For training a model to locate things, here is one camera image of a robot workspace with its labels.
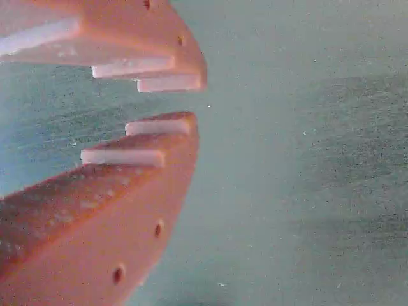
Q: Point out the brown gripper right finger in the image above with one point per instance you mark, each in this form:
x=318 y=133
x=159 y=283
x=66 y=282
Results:
x=127 y=35

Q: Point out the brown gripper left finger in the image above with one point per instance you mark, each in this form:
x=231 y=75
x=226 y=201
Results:
x=105 y=223

